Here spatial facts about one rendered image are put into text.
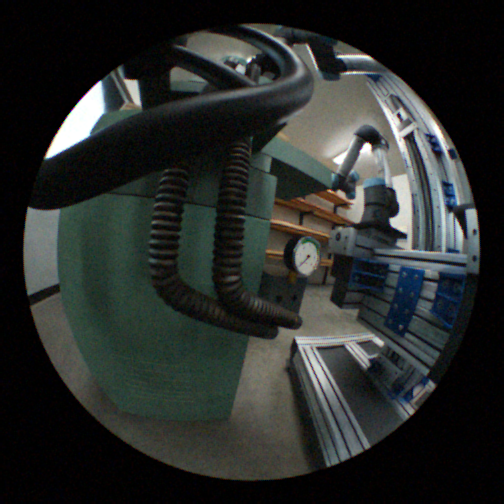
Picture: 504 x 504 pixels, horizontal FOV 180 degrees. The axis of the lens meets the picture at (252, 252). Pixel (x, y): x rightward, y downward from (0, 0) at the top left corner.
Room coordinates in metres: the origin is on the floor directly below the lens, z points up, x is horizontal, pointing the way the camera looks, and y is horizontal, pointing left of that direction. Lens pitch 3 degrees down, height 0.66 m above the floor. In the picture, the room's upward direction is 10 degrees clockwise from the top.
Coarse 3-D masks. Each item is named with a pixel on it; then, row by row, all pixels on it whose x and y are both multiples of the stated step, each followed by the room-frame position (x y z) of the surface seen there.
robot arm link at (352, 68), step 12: (324, 60) 0.13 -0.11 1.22; (336, 60) 0.11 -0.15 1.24; (348, 60) 0.09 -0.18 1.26; (360, 60) 0.07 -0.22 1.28; (372, 60) 0.05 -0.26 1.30; (324, 72) 0.17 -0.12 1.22; (336, 72) 0.16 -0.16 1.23; (348, 72) 0.14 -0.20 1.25; (360, 72) 0.12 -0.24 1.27; (372, 72) 0.09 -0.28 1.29; (384, 72) 0.06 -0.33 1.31
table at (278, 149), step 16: (176, 96) 0.10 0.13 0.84; (112, 112) 0.10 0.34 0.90; (128, 112) 0.12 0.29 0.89; (96, 128) 0.10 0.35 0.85; (272, 128) 0.17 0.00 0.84; (256, 144) 0.22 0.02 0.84; (272, 144) 0.25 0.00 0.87; (288, 144) 0.26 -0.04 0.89; (272, 160) 0.26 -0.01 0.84; (288, 160) 0.27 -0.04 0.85; (304, 160) 0.28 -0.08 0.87; (288, 176) 0.32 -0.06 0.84; (304, 176) 0.30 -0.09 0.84; (320, 176) 0.30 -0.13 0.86; (288, 192) 0.42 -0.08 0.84; (304, 192) 0.39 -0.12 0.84
